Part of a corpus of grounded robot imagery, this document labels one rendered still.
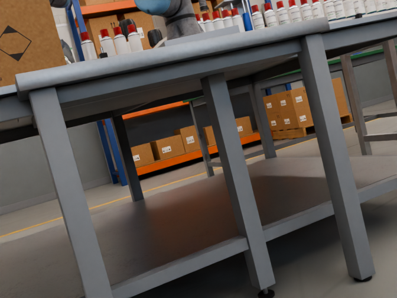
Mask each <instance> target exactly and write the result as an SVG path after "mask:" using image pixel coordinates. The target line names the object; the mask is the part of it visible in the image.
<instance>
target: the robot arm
mask: <svg viewBox="0 0 397 298"><path fill-rule="evenodd" d="M49 1H50V5H51V7H55V8H65V7H67V6H68V5H69V3H70V0H49ZM134 2H135V4H136V6H137V7H138V8H139V9H140V10H141V11H143V12H144V13H146V14H149V15H157V16H160V17H163V19H164V22H165V26H166V28H167V40H172V39H176V38H181V37H186V36H189V35H195V34H200V33H205V32H204V31H203V29H202V28H201V26H200V24H199V23H198V22H197V20H196V16H195V13H194V9H193V6H192V3H191V0H134ZM60 42H61V46H62V49H63V53H64V56H66V57H67V58H68V60H69V61H70V62H71V63H75V60H74V57H73V54H72V52H71V49H70V47H69V45H68V44H67V43H66V42H65V41H64V40H63V39H61V40H60Z"/></svg>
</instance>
